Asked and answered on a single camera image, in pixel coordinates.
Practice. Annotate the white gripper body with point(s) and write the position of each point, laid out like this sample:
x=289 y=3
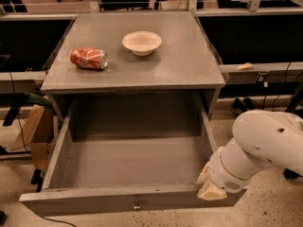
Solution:
x=222 y=173

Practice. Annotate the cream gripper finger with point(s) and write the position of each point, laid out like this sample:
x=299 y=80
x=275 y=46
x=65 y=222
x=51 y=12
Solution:
x=211 y=192
x=204 y=174

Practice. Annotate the grey top drawer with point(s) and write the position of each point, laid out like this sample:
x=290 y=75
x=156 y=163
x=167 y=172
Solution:
x=128 y=153

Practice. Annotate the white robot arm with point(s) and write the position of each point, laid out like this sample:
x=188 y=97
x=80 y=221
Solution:
x=261 y=139

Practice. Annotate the grey drawer cabinet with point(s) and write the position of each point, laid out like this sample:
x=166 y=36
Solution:
x=182 y=63

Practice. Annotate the black stand base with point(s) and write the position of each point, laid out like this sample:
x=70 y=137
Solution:
x=292 y=108

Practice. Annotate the small cream scrap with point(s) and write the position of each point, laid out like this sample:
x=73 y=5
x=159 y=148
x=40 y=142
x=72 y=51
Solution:
x=244 y=66

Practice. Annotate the white paper bowl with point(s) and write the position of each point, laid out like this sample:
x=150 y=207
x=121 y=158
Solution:
x=141 y=43

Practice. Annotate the crushed orange soda can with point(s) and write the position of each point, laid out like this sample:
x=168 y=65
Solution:
x=89 y=58

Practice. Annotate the cardboard box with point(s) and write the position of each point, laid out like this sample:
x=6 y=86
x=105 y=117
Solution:
x=37 y=135

